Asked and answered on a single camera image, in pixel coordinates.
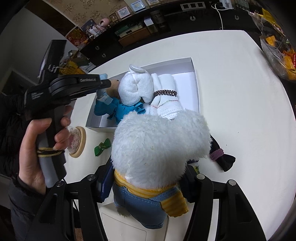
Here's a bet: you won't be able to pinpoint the green ribbon bow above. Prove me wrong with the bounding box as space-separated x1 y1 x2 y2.
94 138 111 157

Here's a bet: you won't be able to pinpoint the black cloth purple band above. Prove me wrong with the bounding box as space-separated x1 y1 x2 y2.
209 136 236 172

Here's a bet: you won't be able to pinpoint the white plush bunny denim overalls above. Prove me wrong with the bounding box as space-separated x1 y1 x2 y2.
111 110 211 217

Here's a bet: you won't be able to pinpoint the glass dome wooden base flowers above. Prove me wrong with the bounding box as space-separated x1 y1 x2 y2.
67 126 86 158

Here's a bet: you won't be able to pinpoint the black sleeve forearm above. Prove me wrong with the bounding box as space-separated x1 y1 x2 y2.
7 176 70 241

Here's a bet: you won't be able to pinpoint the person left hand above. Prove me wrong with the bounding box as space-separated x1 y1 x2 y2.
18 105 73 194

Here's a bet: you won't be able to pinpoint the yellow packaging pile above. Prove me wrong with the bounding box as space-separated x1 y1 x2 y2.
59 50 96 75

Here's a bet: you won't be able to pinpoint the white tray under gripper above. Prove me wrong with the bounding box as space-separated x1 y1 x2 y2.
99 194 194 240

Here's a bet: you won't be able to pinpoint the dark sideboard cabinet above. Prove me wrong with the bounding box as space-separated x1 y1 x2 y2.
81 1 259 66

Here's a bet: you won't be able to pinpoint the blue fabric doll clothing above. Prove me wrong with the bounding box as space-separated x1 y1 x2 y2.
94 79 146 123

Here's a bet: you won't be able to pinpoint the white rolled plush towel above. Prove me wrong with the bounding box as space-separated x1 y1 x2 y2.
118 64 154 106

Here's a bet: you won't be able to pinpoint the white knit rolled towel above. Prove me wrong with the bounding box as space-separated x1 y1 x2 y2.
149 73 183 120

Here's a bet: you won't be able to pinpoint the clear bowl of snacks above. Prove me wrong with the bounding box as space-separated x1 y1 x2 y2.
248 9 295 82

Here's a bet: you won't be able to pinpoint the white cable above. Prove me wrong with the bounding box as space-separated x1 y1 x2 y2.
211 2 226 31

